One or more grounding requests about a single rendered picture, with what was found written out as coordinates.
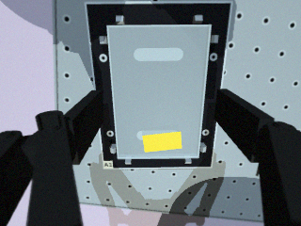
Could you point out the grey perforated base plate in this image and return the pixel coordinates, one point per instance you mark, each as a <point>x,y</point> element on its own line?
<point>263,66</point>

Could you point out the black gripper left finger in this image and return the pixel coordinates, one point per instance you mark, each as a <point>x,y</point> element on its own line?
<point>62,141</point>

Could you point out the clear rectangular plastic lid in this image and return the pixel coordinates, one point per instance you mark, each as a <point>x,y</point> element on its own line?
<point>158,79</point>

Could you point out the black rectangular frame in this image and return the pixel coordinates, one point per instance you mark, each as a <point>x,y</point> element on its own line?
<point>102,14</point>

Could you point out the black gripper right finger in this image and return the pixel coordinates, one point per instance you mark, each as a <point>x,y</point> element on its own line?
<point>275,145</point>

